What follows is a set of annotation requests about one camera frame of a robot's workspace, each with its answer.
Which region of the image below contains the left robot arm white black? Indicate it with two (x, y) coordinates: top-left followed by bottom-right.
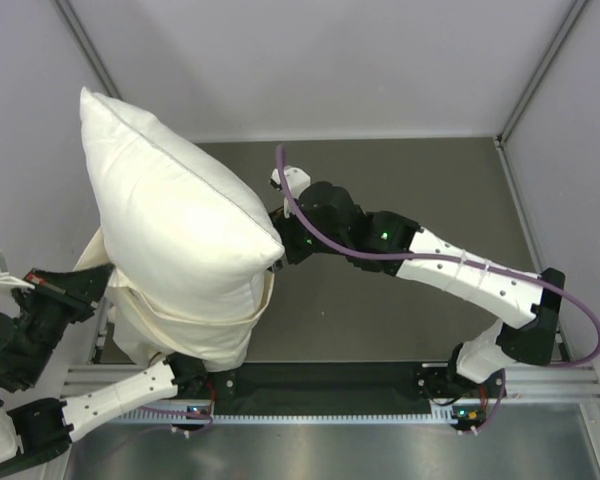
(0, 264), (207, 478)

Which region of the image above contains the aluminium corner post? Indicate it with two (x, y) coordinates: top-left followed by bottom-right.
(494, 0), (591, 149)
(50, 0), (122, 100)

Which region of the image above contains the white pillow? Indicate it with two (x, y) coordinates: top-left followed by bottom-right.
(80, 88), (284, 321)

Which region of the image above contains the grey slotted cable duct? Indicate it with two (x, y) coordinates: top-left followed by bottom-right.
(114, 403), (486, 425)

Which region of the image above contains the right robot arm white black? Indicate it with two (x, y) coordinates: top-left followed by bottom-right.
(269, 182), (565, 399)

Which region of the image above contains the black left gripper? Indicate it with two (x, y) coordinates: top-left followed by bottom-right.
(16, 261), (117, 388)

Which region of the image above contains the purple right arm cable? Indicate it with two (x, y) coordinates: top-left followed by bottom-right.
(275, 143), (600, 434)

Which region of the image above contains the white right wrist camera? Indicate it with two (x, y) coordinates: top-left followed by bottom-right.
(270, 166), (311, 218)

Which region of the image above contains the cream pillowcase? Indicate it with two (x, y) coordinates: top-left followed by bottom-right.
(76, 222), (283, 372)

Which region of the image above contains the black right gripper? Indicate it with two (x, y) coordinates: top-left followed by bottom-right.
(251, 205), (349, 275)

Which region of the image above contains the left aluminium corner post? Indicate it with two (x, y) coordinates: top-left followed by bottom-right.
(50, 0), (122, 100)

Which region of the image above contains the right aluminium corner post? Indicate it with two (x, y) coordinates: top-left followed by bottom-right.
(494, 0), (591, 149)

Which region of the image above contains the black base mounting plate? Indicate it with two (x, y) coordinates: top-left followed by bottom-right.
(208, 362), (479, 416)

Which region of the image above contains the aluminium frame rail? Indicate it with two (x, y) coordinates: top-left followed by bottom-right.
(60, 364), (600, 404)

